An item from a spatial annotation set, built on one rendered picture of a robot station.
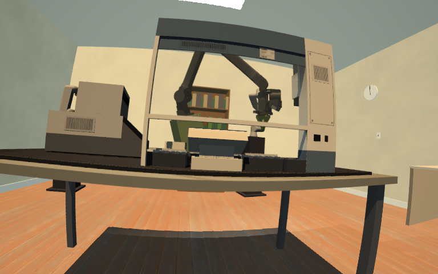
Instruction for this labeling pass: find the beige benchtop instrument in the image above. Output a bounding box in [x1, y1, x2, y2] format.
[44, 81, 143, 158]

